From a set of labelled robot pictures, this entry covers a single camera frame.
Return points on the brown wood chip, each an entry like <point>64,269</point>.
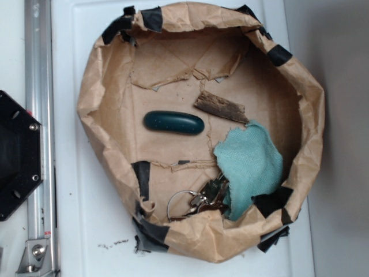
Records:
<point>221,107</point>

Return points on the dark green oval case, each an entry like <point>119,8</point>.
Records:
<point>173,121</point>

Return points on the metal key bunch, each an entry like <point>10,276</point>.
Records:
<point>210,197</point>

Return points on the teal terry cloth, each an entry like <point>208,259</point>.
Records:
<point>252,164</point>

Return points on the brown paper bag bin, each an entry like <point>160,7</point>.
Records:
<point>162,59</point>

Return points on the aluminium extrusion rail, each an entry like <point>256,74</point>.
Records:
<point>42,219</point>

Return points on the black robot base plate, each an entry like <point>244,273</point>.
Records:
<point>21,156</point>

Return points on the metal corner bracket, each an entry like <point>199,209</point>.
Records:
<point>36,258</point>

